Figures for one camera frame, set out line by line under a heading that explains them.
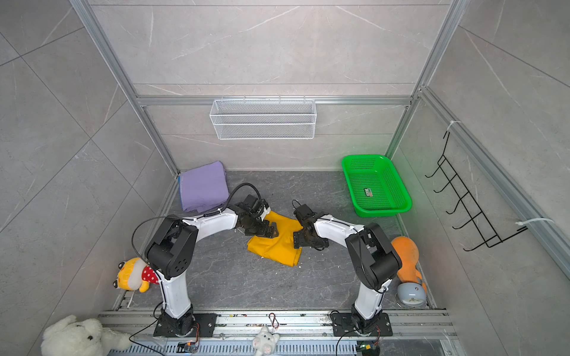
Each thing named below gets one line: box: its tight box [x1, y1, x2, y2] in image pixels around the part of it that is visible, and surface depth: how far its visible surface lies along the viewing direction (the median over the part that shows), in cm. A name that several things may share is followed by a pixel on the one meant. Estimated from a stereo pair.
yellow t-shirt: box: [247, 210, 304, 267], surface depth 91 cm
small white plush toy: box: [252, 326, 280, 356], surface depth 69 cm
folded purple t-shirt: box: [178, 160, 230, 214], surface depth 110 cm
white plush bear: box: [40, 314, 133, 356], surface depth 57 cm
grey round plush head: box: [396, 282, 427, 309], surface depth 75 cm
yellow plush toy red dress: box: [112, 257, 160, 293], surface depth 81 cm
